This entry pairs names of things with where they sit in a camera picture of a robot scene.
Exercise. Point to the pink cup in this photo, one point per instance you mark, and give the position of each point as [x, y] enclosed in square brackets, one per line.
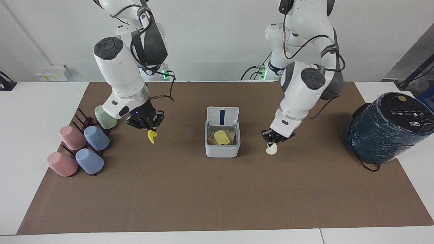
[72, 137]
[62, 164]

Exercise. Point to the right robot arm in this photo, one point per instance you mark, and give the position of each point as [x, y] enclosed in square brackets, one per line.
[115, 67]

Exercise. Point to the green cup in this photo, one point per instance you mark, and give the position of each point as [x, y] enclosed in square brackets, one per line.
[105, 118]

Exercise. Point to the white trash piece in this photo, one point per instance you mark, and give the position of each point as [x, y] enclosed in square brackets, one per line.
[271, 149]

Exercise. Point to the dark teal wrapped roll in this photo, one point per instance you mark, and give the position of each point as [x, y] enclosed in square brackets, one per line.
[386, 132]

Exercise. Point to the yellow flat trash piece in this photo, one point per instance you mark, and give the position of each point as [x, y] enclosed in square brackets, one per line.
[221, 137]

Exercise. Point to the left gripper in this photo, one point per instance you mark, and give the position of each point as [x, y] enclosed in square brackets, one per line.
[287, 136]

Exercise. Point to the blue cup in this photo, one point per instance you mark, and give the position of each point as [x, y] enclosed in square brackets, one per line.
[97, 138]
[89, 161]

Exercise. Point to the white bin with lid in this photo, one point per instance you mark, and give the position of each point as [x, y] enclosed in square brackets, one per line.
[222, 150]

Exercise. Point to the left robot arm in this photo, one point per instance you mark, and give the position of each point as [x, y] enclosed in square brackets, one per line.
[305, 91]

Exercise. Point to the black stand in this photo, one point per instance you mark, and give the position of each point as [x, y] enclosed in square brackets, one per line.
[6, 84]
[415, 73]

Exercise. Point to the white wall socket box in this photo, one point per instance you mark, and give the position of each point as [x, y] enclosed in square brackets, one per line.
[51, 73]

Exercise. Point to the yellow trash piece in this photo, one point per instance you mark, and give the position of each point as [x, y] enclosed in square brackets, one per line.
[221, 137]
[152, 136]

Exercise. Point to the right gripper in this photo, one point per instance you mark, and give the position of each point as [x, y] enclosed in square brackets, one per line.
[141, 115]

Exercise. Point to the dark brown cup rack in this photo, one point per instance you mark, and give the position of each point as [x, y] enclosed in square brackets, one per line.
[84, 121]

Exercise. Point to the yellow toys inside box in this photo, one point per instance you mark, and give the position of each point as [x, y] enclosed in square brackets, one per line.
[232, 135]

